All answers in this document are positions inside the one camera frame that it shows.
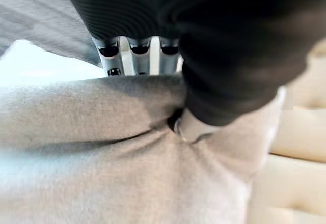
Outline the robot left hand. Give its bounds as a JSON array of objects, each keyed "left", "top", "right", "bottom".
[{"left": 58, "top": 0, "right": 326, "bottom": 143}]

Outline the cream leather sofa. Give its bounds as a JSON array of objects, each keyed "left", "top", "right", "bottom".
[{"left": 246, "top": 39, "right": 326, "bottom": 224}]

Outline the grey fabric cushion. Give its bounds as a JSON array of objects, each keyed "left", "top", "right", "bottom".
[
  {"left": 0, "top": 0, "right": 102, "bottom": 67},
  {"left": 0, "top": 72, "right": 287, "bottom": 224}
]

